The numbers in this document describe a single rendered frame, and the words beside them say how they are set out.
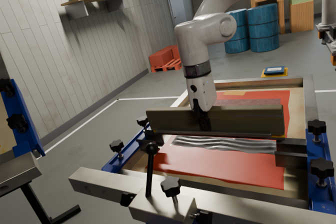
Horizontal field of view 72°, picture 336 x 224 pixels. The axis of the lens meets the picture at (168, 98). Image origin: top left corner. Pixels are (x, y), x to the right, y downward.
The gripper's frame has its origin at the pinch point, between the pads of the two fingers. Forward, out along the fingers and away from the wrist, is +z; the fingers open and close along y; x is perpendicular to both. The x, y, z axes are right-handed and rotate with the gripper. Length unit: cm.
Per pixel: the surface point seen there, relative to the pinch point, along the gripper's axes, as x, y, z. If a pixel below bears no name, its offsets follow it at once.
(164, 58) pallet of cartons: 262, 425, 82
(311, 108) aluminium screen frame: -27.2, 26.9, 10.2
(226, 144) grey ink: -2.4, 6.1, 12.7
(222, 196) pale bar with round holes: -9.7, -22.2, 4.6
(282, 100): -17.3, 40.8, 13.7
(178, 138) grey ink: 16.3, 7.4, 12.6
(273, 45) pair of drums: 27, 495, 102
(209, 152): 2.4, 1.9, 13.3
